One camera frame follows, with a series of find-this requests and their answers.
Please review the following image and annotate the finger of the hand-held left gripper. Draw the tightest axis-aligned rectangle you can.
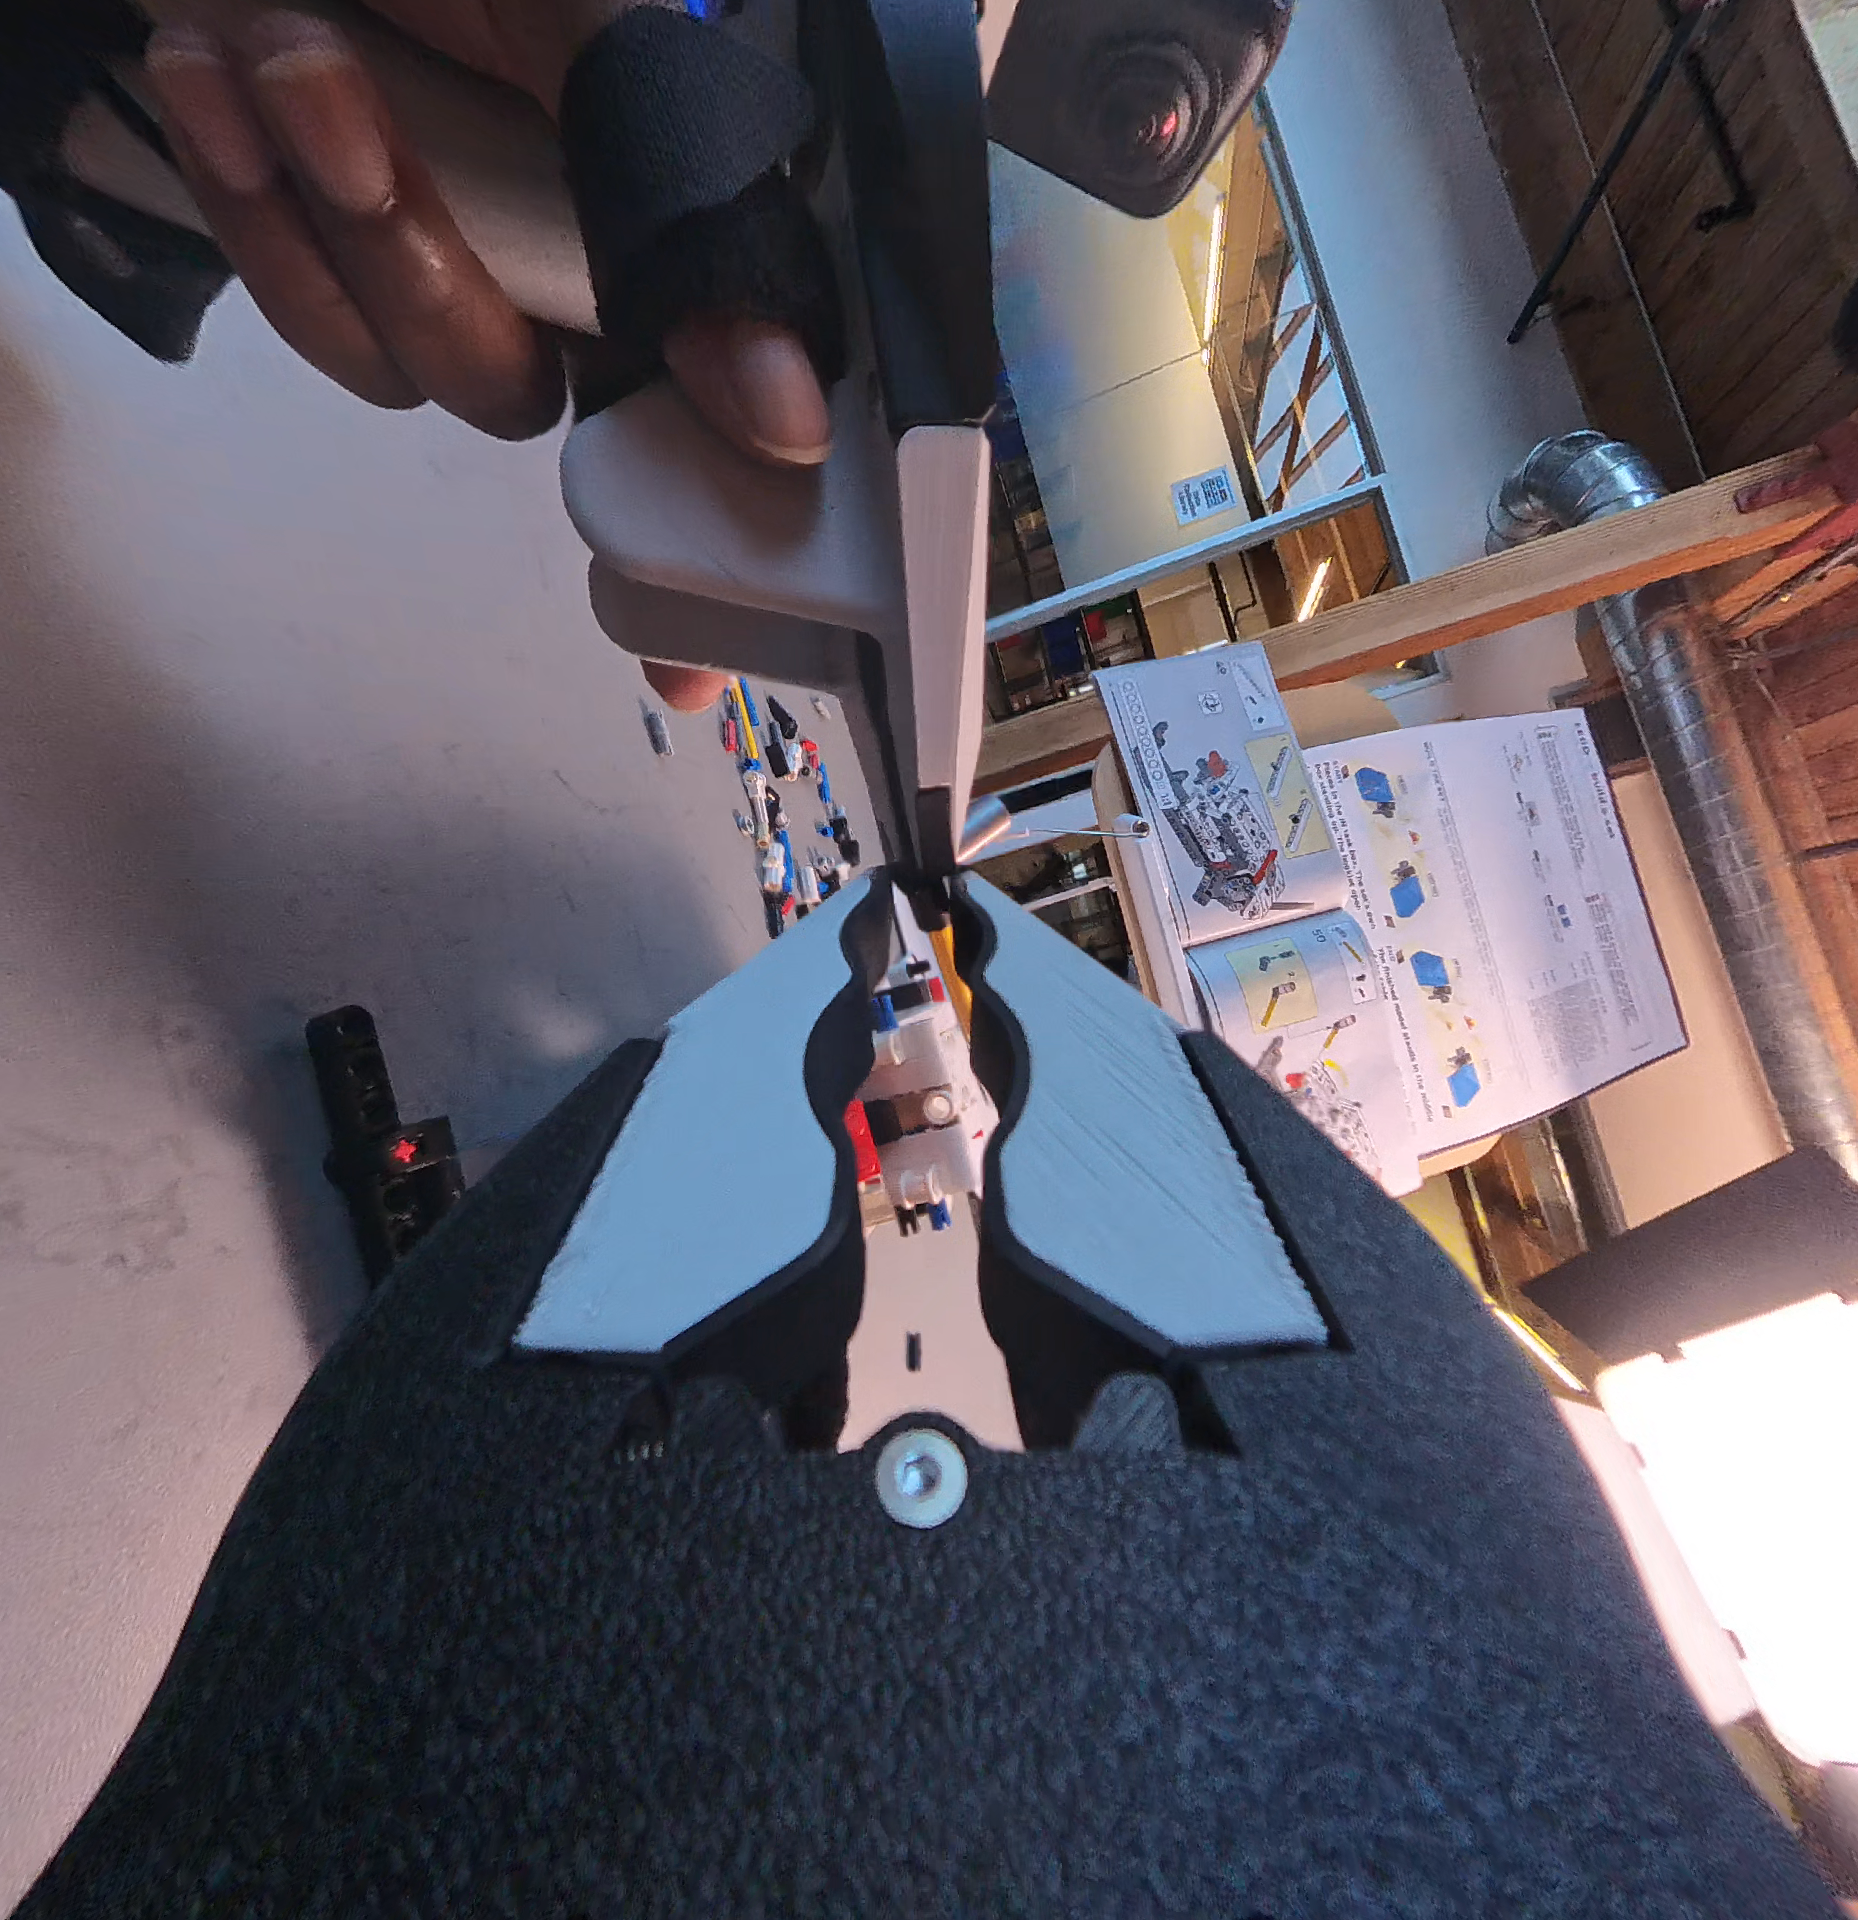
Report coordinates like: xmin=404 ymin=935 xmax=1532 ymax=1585
xmin=867 ymin=426 xmax=994 ymax=889

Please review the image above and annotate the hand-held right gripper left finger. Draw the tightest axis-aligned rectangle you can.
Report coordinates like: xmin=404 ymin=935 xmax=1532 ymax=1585
xmin=510 ymin=873 xmax=897 ymax=1398

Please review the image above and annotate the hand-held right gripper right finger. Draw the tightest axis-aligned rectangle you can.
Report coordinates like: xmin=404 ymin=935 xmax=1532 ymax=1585
xmin=961 ymin=873 xmax=1331 ymax=1404

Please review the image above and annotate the building instruction booklet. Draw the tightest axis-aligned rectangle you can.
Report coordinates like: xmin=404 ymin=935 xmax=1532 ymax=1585
xmin=1090 ymin=647 xmax=1427 ymax=1202

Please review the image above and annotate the white toy brick model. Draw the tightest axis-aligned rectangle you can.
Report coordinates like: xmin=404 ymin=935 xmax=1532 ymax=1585
xmin=305 ymin=886 xmax=994 ymax=1288

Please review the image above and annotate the yellow axle with grey connector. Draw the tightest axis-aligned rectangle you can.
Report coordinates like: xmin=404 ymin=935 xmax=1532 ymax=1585
xmin=906 ymin=794 xmax=1016 ymax=1040

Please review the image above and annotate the printed task sheet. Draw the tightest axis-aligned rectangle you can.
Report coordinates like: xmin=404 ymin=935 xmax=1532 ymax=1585
xmin=1304 ymin=709 xmax=1693 ymax=1135

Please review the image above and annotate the pile of small brick pieces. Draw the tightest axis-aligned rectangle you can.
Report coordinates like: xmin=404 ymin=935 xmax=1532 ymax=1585
xmin=636 ymin=674 xmax=872 ymax=941

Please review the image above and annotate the silver ventilation duct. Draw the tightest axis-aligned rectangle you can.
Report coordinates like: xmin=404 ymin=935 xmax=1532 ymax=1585
xmin=1485 ymin=432 xmax=1858 ymax=1189

